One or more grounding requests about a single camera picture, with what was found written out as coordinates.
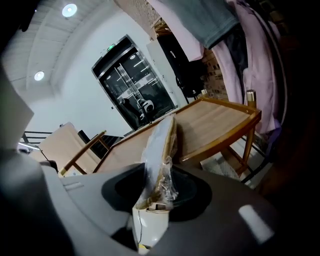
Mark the black hanging bag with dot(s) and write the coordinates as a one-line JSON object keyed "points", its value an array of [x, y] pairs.
{"points": [[182, 67]]}

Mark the light wooden cabinet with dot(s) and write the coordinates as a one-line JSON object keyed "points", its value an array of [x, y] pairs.
{"points": [[62, 142]]}

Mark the white board panel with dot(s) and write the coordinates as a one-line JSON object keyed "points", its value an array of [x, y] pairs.
{"points": [[160, 72]]}

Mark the white round robot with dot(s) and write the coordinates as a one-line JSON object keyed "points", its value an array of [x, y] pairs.
{"points": [[148, 107]]}

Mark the wooden cart shelf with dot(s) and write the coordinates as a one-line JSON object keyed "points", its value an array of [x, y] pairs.
{"points": [[207, 120]]}

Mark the wooden wall shelf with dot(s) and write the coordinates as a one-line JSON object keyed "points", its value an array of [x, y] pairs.
{"points": [[161, 27]]}

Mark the green exit sign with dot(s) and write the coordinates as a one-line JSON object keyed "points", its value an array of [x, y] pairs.
{"points": [[111, 47]]}

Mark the black metal railing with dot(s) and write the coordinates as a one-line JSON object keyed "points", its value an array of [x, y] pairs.
{"points": [[32, 137]]}

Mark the pale pink hanging robe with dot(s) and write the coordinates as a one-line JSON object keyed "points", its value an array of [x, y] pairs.
{"points": [[260, 75]]}

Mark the white fluffy rug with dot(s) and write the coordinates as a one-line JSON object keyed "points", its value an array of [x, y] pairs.
{"points": [[220, 166]]}

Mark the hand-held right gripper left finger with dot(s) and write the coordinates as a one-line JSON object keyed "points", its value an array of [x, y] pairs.
{"points": [[85, 195]]}

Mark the plastic-wrapped slipper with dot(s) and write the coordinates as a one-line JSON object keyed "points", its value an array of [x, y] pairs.
{"points": [[160, 150]]}

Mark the pink hanging garment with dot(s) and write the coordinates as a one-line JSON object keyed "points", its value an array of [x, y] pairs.
{"points": [[182, 32]]}

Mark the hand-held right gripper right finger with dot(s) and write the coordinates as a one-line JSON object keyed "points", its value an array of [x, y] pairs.
{"points": [[225, 200]]}

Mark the black-framed glass door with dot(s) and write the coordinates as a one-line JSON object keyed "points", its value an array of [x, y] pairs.
{"points": [[130, 82]]}

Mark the round ceiling light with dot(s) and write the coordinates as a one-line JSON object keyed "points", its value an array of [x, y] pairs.
{"points": [[69, 10], [39, 75]]}

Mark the grey hanging garment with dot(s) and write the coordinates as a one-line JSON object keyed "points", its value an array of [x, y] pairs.
{"points": [[207, 20]]}

